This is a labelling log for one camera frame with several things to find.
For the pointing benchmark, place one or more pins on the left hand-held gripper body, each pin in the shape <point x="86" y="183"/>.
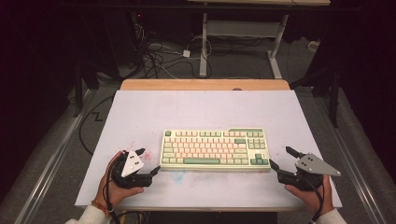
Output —
<point x="132" y="163"/>

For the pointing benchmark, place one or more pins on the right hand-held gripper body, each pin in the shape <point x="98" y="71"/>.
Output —
<point x="314" y="165"/>

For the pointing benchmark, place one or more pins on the cream pink green keyboard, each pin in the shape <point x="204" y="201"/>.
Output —
<point x="214" y="149"/>

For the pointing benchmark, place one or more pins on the person's left hand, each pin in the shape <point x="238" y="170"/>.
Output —
<point x="120" y="193"/>

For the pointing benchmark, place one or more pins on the person's right hand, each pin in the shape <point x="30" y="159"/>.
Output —
<point x="306" y="199"/>

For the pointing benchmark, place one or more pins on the black stand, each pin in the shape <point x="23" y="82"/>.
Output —
<point x="334" y="102"/>
<point x="77" y="99"/>

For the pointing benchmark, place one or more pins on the white table cover board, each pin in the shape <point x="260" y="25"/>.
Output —
<point x="202" y="109"/>

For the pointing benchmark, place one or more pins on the small white box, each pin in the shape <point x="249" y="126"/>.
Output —
<point x="313" y="46"/>

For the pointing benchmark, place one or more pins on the white power adapter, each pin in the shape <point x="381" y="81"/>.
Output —
<point x="186" y="53"/>

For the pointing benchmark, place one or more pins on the metal floor rail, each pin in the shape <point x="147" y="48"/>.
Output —
<point x="351" y="174"/>
<point x="49" y="169"/>

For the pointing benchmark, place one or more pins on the white desk frame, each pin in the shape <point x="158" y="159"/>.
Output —
<point x="203" y="46"/>

